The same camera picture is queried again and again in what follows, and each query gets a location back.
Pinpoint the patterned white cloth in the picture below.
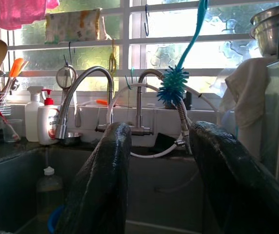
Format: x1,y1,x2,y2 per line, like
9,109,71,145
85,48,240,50
44,7,111,44

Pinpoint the blue bottle brush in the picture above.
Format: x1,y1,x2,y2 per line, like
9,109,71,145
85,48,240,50
156,0,209,106

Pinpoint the cream cloth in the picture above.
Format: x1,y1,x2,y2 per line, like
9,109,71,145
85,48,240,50
221,56,279,156

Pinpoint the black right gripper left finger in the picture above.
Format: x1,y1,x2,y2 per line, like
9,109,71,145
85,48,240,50
55,121,132,234

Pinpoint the thin lilac tube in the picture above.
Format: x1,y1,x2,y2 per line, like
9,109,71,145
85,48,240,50
154,168,201,195

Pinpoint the white spray bottle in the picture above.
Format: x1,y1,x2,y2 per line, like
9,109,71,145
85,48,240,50
24,86,45,143

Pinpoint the orange handled tool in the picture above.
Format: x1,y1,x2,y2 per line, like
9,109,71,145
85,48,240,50
95,98,117,107

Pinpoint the pink cloth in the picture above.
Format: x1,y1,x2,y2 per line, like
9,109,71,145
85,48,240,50
0,0,60,31

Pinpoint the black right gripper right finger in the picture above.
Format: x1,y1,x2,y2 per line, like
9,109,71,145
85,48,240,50
189,121,279,234

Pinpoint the steel tap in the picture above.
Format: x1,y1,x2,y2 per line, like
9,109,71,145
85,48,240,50
95,69,166,137

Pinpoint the white hose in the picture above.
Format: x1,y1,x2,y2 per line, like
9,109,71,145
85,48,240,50
106,82,222,159

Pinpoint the dark green sponge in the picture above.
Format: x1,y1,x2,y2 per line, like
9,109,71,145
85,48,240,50
153,132,177,153

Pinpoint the yellow hanging utensil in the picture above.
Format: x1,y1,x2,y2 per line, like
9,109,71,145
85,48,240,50
108,39,118,76

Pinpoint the white window frame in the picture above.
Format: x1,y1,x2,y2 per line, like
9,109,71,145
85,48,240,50
0,0,279,98

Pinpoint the white bottle with red pump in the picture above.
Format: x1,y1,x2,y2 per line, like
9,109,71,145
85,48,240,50
37,89,61,146

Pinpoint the clear bottle with white cap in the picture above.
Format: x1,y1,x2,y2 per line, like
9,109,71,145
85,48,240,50
36,166,64,224

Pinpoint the orange spatula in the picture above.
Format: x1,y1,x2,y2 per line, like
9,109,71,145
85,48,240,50
7,58,29,81

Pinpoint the steel pot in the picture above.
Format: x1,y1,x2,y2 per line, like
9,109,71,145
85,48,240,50
249,3,279,57

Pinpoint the stainless steel sink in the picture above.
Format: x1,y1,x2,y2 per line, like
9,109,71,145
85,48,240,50
0,146,228,234

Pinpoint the flexible steel gooseneck faucet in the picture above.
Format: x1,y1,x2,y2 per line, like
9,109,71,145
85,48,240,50
55,66,115,140

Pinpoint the blue plastic bowl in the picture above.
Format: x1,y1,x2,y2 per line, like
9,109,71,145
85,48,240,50
47,204,66,234

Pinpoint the round mesh strainer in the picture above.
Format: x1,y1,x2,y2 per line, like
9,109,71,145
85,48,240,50
56,55,82,128

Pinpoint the black boxy object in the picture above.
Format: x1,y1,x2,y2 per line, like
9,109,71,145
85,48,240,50
163,91,193,110

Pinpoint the blue hook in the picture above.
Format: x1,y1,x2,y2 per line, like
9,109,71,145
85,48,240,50
144,4,150,37

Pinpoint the small steel bowl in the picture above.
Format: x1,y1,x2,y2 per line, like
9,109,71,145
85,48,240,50
60,132,83,147

